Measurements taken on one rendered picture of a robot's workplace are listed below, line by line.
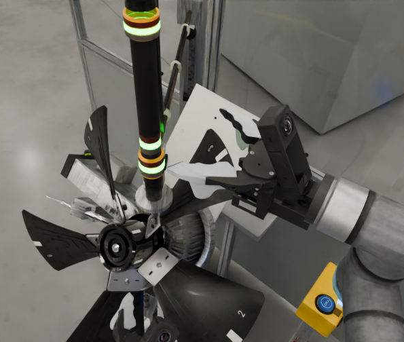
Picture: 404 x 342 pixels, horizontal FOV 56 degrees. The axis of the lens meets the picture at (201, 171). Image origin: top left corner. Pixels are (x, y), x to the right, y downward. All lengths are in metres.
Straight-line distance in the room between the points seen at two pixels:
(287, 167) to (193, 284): 0.52
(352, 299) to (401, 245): 0.11
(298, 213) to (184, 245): 0.55
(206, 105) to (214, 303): 0.55
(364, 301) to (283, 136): 0.24
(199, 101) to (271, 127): 0.71
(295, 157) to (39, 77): 3.39
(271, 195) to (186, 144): 0.67
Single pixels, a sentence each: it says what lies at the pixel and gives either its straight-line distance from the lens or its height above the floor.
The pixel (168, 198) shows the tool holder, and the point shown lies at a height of 1.46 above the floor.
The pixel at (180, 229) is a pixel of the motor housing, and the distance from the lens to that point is 1.01.
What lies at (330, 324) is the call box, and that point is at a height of 1.06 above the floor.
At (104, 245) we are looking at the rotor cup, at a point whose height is 1.21.
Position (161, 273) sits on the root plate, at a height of 1.18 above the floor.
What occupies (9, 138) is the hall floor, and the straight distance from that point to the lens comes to 3.19.
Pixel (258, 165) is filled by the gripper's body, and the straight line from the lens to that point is 0.50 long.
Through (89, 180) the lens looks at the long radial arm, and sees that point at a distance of 1.21.
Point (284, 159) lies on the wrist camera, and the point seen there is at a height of 1.71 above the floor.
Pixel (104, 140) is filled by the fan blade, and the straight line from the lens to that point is 0.96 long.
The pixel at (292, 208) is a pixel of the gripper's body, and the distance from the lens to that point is 0.53.
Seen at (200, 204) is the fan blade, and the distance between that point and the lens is 0.81.
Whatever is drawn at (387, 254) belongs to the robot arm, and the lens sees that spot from 0.51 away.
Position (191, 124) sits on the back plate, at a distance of 1.14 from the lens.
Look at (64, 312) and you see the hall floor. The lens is 2.26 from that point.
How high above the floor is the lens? 2.03
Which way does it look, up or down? 48 degrees down
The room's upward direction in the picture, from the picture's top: 4 degrees clockwise
